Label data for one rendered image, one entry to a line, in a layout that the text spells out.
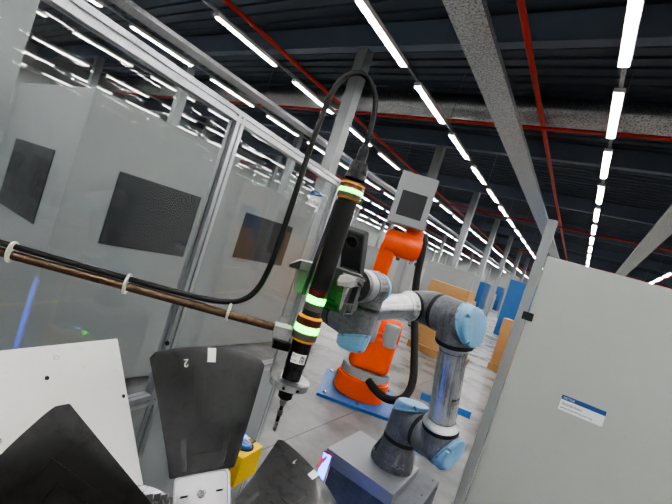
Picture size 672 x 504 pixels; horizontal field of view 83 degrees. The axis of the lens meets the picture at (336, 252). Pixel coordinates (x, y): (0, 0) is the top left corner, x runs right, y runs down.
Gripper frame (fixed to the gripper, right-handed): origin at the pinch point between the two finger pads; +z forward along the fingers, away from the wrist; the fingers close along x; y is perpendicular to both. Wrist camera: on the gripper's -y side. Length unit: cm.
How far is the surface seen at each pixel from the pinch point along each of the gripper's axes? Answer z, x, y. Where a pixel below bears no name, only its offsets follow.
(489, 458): -182, -45, 83
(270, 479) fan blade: -16.3, 3.6, 46.7
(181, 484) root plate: 5.4, 9.0, 40.8
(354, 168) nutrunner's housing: -1.3, -0.3, -18.0
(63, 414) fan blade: 26.8, 12.2, 23.6
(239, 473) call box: -35, 21, 64
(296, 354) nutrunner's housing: -1.3, -0.6, 14.8
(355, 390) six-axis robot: -369, 93, 151
